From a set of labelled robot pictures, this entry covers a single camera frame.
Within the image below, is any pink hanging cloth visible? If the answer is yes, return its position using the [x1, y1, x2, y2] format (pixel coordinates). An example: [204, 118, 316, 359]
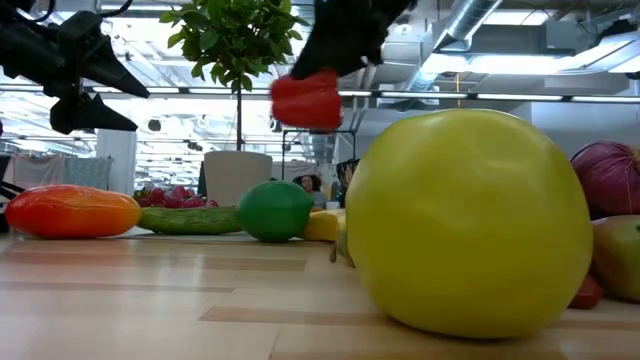
[3, 153, 66, 191]

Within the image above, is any yellow green apple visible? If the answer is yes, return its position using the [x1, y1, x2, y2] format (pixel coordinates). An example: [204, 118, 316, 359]
[344, 108, 595, 340]

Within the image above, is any smooth silver duct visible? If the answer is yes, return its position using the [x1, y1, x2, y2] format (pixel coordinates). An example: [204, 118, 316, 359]
[399, 0, 504, 94]

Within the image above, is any grey blue hanging cloth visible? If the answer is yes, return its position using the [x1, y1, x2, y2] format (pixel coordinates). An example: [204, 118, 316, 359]
[62, 156, 114, 191]

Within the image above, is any white plant pot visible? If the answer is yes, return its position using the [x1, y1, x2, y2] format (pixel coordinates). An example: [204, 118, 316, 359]
[203, 149, 274, 208]

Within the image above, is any green leafy plant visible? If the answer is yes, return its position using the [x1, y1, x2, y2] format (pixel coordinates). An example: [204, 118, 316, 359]
[159, 0, 311, 152]

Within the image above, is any person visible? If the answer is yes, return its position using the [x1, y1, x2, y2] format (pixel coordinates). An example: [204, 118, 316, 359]
[292, 173, 329, 210]

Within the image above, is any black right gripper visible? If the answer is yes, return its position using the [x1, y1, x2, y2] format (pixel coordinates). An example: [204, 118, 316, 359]
[289, 0, 419, 80]

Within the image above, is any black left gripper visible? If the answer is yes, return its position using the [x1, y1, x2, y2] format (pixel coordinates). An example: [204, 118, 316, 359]
[0, 9, 151, 135]

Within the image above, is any yellow banana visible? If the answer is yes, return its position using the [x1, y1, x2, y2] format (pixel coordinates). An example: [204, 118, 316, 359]
[299, 208, 348, 243]

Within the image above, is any red bell pepper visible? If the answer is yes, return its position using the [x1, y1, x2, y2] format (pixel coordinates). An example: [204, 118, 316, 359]
[269, 68, 345, 132]

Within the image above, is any grey place mat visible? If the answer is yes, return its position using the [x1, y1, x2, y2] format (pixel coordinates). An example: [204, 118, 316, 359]
[118, 227, 332, 246]

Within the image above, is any white pillar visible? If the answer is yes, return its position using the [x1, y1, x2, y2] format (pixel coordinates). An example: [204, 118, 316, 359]
[95, 128, 138, 197]

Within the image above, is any red grape bunch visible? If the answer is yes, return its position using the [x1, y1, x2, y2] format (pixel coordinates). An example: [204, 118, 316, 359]
[132, 185, 220, 210]

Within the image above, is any orange red mango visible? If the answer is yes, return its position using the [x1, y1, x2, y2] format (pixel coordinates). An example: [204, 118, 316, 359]
[4, 183, 143, 240]

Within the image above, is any green cucumber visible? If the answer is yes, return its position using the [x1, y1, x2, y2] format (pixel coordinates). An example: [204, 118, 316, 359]
[135, 205, 244, 236]

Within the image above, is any purple onion string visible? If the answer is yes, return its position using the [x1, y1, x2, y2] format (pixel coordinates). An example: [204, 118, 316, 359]
[570, 140, 640, 221]

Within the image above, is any green lime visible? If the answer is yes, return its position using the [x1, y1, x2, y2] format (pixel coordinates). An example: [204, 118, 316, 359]
[236, 180, 316, 244]

